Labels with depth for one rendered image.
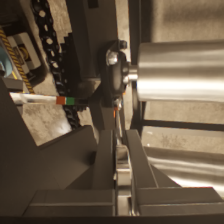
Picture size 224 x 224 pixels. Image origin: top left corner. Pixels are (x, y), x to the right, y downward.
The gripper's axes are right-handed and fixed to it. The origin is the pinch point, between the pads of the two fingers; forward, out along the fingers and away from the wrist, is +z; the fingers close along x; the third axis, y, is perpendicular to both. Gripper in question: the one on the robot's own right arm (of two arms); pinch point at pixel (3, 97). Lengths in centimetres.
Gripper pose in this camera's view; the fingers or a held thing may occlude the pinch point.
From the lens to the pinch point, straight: 22.6
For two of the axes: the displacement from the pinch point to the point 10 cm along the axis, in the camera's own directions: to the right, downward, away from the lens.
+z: 8.6, 0.6, -5.0
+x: -0.4, 10.0, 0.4
